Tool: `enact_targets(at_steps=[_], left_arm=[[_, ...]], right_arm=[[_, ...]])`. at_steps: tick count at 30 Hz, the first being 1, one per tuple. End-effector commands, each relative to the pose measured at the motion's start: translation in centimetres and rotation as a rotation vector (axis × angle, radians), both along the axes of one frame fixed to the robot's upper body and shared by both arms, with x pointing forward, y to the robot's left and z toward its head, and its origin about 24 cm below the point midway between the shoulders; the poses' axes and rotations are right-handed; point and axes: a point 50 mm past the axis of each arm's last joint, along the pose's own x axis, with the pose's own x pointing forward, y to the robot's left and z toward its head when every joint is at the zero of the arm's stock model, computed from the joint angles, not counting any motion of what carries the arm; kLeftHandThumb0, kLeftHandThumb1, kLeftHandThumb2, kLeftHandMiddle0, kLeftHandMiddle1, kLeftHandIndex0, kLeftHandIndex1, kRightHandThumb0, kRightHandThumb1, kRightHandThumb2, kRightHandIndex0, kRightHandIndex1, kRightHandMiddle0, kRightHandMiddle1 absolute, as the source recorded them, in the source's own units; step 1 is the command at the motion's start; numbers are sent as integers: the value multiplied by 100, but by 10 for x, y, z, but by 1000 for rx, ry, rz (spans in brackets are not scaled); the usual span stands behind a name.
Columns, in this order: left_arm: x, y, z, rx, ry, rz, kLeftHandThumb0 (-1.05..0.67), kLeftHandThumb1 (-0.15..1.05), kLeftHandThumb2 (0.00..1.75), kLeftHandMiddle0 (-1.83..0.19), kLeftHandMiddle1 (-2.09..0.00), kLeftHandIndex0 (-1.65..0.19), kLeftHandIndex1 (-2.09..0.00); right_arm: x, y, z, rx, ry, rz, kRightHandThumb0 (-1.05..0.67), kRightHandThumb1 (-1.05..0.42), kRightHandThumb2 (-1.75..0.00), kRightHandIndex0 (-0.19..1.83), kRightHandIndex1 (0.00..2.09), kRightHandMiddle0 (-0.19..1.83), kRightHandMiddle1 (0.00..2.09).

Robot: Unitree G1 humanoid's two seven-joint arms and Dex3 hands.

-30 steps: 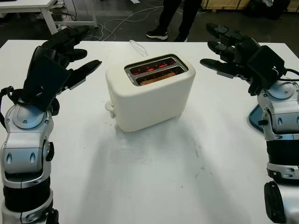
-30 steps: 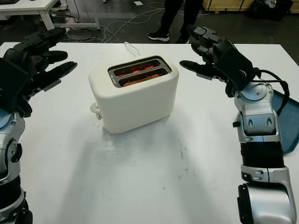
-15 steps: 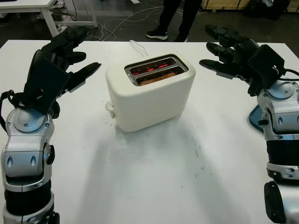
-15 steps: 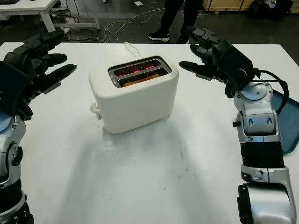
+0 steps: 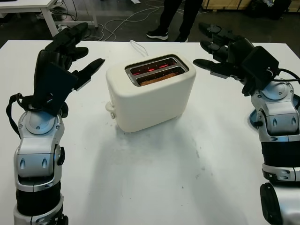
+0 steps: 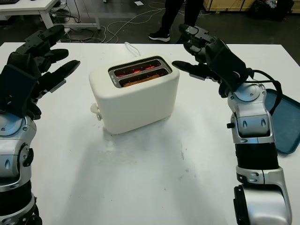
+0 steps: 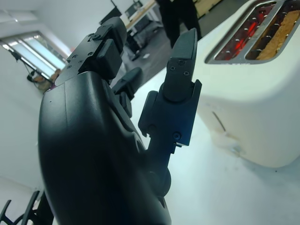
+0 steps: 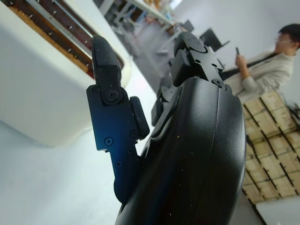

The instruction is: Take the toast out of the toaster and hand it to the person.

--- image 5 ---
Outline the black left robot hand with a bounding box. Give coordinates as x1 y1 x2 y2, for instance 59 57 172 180
30 22 105 118

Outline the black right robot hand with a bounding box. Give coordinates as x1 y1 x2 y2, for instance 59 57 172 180
193 22 257 97

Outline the browned toast slice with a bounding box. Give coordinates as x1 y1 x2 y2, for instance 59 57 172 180
138 72 178 86

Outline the person in black trousers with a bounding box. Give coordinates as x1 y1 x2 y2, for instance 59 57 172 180
146 0 203 43

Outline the white two-slot toaster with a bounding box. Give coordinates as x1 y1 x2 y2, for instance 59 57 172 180
104 53 196 133

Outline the wooden crate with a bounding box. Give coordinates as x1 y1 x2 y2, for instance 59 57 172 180
202 0 253 11

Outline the black bag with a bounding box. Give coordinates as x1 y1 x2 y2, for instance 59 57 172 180
246 0 293 21

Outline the white desk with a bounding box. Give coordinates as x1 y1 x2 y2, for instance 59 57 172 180
0 0 99 38

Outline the blue plastic tray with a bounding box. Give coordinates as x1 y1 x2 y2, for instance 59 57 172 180
248 95 300 132

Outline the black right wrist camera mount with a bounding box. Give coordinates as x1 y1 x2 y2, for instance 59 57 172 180
240 45 280 89

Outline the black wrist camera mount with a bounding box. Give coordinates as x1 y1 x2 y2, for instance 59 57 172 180
32 62 79 117
240 45 280 89

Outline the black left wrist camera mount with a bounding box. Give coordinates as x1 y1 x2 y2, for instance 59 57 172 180
32 62 79 117

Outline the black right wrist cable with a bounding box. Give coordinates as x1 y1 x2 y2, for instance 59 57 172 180
267 67 300 85

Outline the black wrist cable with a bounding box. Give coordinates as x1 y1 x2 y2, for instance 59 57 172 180
6 93 33 136
267 67 300 85

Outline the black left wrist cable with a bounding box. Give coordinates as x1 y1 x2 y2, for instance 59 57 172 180
6 93 33 136

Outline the white toaster power cord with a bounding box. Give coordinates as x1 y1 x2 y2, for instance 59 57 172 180
130 39 150 57

